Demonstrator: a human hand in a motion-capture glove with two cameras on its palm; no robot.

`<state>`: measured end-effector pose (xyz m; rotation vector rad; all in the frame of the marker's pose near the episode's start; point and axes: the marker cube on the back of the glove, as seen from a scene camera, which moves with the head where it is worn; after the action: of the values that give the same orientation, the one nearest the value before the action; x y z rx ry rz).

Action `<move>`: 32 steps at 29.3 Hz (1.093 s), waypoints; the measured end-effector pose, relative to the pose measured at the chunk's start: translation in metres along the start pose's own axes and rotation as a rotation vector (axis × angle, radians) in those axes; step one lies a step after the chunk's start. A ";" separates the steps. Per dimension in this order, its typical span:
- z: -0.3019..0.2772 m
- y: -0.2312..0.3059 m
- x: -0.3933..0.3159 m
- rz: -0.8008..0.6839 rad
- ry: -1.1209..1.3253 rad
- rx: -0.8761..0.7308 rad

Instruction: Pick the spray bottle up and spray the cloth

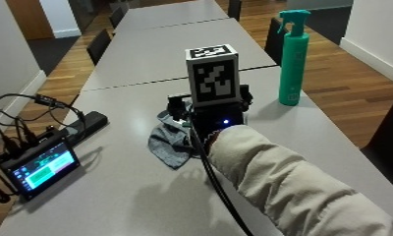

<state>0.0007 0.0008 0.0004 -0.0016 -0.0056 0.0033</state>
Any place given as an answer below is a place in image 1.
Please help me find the grey cloth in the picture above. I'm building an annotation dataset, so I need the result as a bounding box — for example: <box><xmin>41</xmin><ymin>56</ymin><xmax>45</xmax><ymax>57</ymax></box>
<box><xmin>147</xmin><ymin>109</ymin><xmax>198</xmax><ymax>171</ymax></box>

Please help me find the white cube with black markers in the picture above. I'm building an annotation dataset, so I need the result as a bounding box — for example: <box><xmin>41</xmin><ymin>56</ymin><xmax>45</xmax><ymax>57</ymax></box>
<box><xmin>186</xmin><ymin>43</ymin><xmax>243</xmax><ymax>108</ymax></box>

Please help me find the green spray bottle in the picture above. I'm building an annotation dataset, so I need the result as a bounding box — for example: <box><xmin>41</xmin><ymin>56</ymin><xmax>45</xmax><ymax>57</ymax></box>
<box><xmin>276</xmin><ymin>9</ymin><xmax>314</xmax><ymax>107</ymax></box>

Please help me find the black chair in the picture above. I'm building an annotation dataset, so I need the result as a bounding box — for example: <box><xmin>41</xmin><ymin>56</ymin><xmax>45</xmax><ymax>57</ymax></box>
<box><xmin>226</xmin><ymin>0</ymin><xmax>244</xmax><ymax>22</ymax></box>
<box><xmin>264</xmin><ymin>17</ymin><xmax>291</xmax><ymax>67</ymax></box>
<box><xmin>86</xmin><ymin>28</ymin><xmax>115</xmax><ymax>67</ymax></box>
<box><xmin>109</xmin><ymin>5</ymin><xmax>126</xmax><ymax>30</ymax></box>

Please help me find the black rectangular power box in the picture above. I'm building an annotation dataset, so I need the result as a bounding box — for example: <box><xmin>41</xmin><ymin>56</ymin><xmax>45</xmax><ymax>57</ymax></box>
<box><xmin>62</xmin><ymin>110</ymin><xmax>111</xmax><ymax>148</ymax></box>

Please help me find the small black touchscreen device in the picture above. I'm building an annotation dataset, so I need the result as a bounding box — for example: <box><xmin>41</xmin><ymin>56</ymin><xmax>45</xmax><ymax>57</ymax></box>
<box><xmin>0</xmin><ymin>130</ymin><xmax>82</xmax><ymax>202</ymax></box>

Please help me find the brown wooden door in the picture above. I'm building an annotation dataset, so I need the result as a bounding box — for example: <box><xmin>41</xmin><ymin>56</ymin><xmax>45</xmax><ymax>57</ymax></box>
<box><xmin>6</xmin><ymin>0</ymin><xmax>55</xmax><ymax>41</ymax></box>

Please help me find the black glove cable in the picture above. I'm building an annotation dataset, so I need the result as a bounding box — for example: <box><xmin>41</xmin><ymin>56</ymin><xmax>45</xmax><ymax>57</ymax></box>
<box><xmin>188</xmin><ymin>112</ymin><xmax>256</xmax><ymax>236</ymax></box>

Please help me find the bundle of black cables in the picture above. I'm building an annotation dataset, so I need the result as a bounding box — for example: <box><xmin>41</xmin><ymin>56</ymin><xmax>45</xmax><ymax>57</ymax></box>
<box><xmin>0</xmin><ymin>92</ymin><xmax>87</xmax><ymax>205</ymax></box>

